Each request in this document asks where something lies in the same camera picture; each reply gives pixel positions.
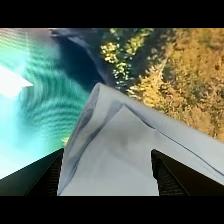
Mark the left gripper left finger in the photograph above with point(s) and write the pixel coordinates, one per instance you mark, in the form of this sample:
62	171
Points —
40	176

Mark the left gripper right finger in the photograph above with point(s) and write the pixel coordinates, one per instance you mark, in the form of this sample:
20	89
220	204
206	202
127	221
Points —
180	178

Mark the light blue long-sleeved shirt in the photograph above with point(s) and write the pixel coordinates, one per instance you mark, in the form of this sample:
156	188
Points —
113	156

